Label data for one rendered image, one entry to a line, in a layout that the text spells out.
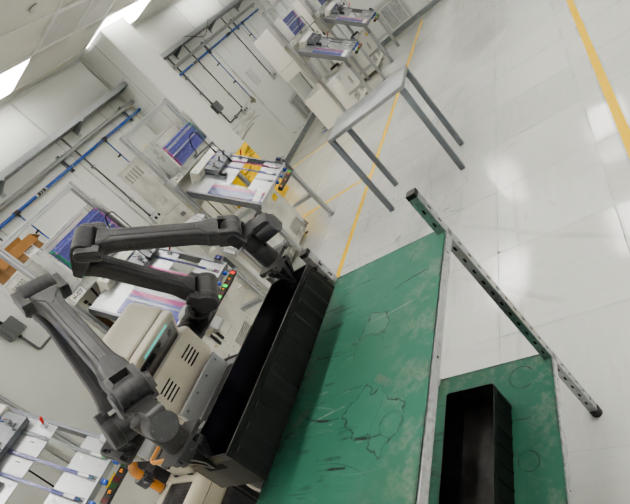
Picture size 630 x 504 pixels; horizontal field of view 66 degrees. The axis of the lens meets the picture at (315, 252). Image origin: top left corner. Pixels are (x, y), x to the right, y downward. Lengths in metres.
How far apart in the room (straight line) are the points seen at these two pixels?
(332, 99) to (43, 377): 5.20
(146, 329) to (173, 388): 0.20
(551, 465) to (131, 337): 1.19
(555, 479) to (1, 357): 4.32
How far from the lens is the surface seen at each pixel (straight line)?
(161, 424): 1.00
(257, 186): 4.46
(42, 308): 1.24
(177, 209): 4.68
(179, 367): 1.51
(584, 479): 1.94
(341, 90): 7.45
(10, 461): 3.16
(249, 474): 1.12
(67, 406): 5.01
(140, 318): 1.46
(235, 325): 3.97
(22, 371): 4.96
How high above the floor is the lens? 1.63
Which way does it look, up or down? 21 degrees down
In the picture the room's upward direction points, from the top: 45 degrees counter-clockwise
